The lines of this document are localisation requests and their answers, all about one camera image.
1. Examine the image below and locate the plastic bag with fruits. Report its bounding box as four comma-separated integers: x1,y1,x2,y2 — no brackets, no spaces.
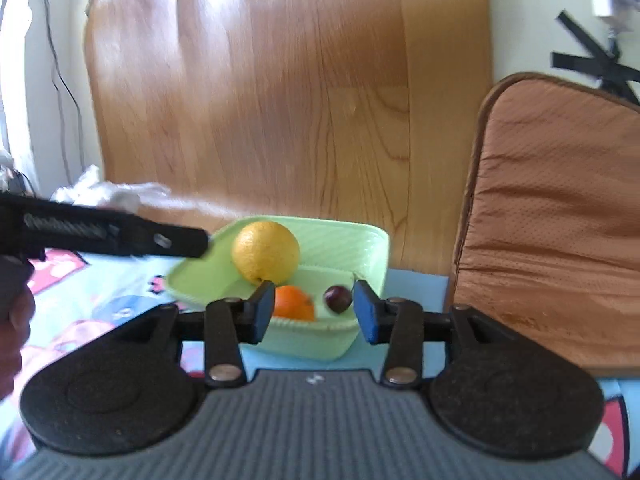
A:
49,162,174,215

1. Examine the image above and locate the orange tangerine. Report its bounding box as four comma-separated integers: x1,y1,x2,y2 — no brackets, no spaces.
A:
273,285,316,322

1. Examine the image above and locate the black tape cross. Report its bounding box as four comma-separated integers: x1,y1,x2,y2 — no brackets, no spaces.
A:
550,11,640,105

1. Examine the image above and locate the wooden laminate board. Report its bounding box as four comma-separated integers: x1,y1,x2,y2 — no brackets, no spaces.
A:
85,0,492,274

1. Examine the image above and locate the light green plastic basket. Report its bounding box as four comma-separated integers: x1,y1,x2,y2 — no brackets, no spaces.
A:
164,216,390,361

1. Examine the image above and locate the brown seat cushion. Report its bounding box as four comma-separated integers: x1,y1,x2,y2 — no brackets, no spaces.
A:
447,73,639,377

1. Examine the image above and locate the person's left hand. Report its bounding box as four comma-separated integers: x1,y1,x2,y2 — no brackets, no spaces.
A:
0,256,35,400

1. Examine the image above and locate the dark red cherry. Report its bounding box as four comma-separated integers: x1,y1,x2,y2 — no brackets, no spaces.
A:
323,285,352,314

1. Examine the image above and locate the cartoon pig table cloth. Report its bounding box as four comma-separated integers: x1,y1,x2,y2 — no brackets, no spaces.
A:
1,252,639,479

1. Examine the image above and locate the large yellow grapefruit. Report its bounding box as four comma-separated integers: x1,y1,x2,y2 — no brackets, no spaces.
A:
231,220,300,285

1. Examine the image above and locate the black wall cable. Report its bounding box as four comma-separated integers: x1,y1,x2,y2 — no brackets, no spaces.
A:
34,0,87,187

